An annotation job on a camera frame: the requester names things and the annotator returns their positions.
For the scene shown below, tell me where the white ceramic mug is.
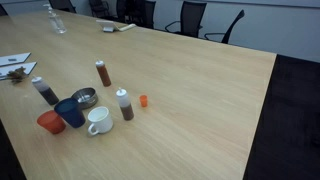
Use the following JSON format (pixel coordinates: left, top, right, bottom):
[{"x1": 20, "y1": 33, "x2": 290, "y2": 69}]
[{"x1": 87, "y1": 106, "x2": 114, "y2": 137}]

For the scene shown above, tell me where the dark sauce squeeze bottle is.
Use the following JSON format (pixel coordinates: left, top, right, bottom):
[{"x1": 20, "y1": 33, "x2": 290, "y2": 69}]
[{"x1": 31, "y1": 75, "x2": 60, "y2": 107}]

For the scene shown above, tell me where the small metal pot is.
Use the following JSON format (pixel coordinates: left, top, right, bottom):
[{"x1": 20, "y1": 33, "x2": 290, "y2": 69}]
[{"x1": 70, "y1": 87, "x2": 99, "y2": 110}]

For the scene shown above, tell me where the white paper sheet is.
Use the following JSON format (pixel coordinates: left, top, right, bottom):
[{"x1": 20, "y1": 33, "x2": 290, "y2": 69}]
[
  {"x1": 0, "y1": 52, "x2": 32, "y2": 67},
  {"x1": 0, "y1": 61, "x2": 38, "y2": 81}
]

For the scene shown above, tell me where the red-brown sauce squeeze bottle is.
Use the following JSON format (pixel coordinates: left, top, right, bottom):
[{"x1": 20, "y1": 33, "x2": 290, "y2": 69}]
[{"x1": 95, "y1": 59, "x2": 112, "y2": 88}]

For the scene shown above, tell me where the half-full brown squeeze bottle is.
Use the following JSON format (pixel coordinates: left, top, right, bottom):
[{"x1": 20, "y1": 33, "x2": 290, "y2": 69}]
[{"x1": 115, "y1": 87, "x2": 135, "y2": 122}]

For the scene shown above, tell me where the clear hand sanitizer pump bottle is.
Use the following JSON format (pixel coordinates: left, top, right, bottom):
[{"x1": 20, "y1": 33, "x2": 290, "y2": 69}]
[{"x1": 43, "y1": 3, "x2": 68, "y2": 35}]

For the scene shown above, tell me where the tiny orange cup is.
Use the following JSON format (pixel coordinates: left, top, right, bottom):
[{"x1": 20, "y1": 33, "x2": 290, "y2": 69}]
[{"x1": 139, "y1": 94, "x2": 149, "y2": 108}]

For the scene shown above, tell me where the dark blue plastic cup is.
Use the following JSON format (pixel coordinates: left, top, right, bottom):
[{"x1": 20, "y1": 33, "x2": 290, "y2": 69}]
[{"x1": 53, "y1": 97, "x2": 87, "y2": 129}]

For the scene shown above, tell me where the white tablet stand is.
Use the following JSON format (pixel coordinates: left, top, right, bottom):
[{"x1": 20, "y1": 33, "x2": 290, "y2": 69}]
[{"x1": 95, "y1": 19, "x2": 118, "y2": 33}]

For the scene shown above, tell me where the black mesh office chair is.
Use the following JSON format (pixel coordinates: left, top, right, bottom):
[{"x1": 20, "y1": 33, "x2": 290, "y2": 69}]
[
  {"x1": 88, "y1": 0, "x2": 116, "y2": 19},
  {"x1": 203, "y1": 9, "x2": 246, "y2": 45},
  {"x1": 164, "y1": 0, "x2": 208, "y2": 39},
  {"x1": 0, "y1": 3, "x2": 9, "y2": 17},
  {"x1": 48, "y1": 0, "x2": 77, "y2": 14}
]

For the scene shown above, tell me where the brown dried clump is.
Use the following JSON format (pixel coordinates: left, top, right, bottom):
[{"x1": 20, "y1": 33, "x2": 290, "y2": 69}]
[{"x1": 6, "y1": 66, "x2": 29, "y2": 85}]

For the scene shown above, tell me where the red plastic cup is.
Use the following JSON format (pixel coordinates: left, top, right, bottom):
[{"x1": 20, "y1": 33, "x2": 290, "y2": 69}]
[{"x1": 36, "y1": 110, "x2": 67, "y2": 135}]

